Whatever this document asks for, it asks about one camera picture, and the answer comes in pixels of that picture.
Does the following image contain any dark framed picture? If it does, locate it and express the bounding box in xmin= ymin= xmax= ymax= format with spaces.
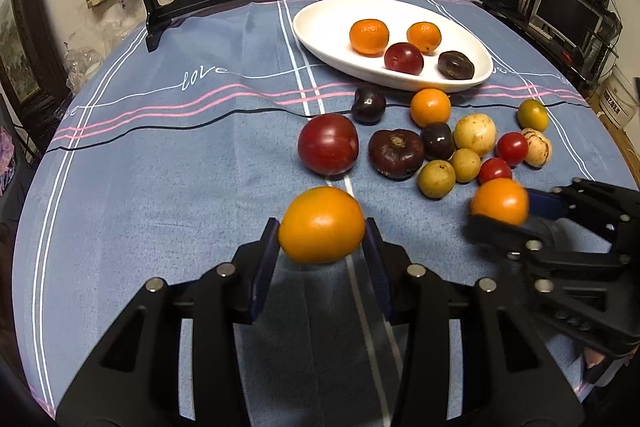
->
xmin=0 ymin=0 xmax=51 ymax=108

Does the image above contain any large red tomato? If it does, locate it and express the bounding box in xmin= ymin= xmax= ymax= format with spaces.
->
xmin=297 ymin=113 xmax=360 ymax=176

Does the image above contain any computer monitor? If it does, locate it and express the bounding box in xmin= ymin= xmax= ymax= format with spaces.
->
xmin=530 ymin=0 xmax=603 ymax=40

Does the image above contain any large orange tomato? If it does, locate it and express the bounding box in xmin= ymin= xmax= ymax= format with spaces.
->
xmin=277 ymin=186 xmax=366 ymax=265

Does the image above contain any red cherry tomato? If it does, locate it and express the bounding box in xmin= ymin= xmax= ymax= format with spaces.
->
xmin=495 ymin=132 xmax=530 ymax=166
xmin=477 ymin=157 xmax=513 ymax=186

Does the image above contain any white oval plate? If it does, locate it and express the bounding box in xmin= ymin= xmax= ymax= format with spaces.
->
xmin=292 ymin=0 xmax=494 ymax=94

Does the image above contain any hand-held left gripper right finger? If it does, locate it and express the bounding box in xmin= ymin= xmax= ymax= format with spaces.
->
xmin=364 ymin=217 xmax=586 ymax=427

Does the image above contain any yellow passion fruit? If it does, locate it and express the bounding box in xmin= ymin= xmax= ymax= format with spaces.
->
xmin=453 ymin=113 xmax=498 ymax=158

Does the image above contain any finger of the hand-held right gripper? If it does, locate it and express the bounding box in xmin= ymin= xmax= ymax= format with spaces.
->
xmin=465 ymin=213 xmax=632 ymax=269
xmin=525 ymin=178 xmax=640 ymax=240

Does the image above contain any black metal rack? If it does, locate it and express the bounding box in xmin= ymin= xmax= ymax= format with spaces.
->
xmin=520 ymin=0 xmax=626 ymax=92

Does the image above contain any small olive green fruit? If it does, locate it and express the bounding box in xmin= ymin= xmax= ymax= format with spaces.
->
xmin=449 ymin=148 xmax=482 ymax=184
xmin=418 ymin=159 xmax=457 ymax=200

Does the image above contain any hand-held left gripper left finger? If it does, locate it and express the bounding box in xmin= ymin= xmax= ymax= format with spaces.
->
xmin=55 ymin=218 xmax=281 ymax=427

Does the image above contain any clear plastic bag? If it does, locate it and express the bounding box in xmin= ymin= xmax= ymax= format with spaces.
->
xmin=62 ymin=42 xmax=106 ymax=82

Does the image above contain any red tomato on plate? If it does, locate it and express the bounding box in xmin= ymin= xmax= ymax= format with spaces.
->
xmin=383 ymin=42 xmax=425 ymax=74

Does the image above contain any green orange tomato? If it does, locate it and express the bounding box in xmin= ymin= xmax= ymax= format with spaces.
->
xmin=516 ymin=99 xmax=549 ymax=132

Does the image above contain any blue striped tablecloth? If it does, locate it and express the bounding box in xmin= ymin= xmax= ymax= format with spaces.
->
xmin=12 ymin=0 xmax=640 ymax=427

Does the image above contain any person's right hand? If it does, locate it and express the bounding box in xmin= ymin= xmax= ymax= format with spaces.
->
xmin=581 ymin=346 xmax=613 ymax=385

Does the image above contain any large dark purple tomato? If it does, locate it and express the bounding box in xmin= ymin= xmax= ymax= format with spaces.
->
xmin=368 ymin=129 xmax=426 ymax=180

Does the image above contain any striped pepino melon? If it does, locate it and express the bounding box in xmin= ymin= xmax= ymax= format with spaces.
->
xmin=521 ymin=128 xmax=553 ymax=168

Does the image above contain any white bucket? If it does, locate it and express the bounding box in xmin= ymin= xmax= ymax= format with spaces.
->
xmin=597 ymin=72 xmax=640 ymax=130

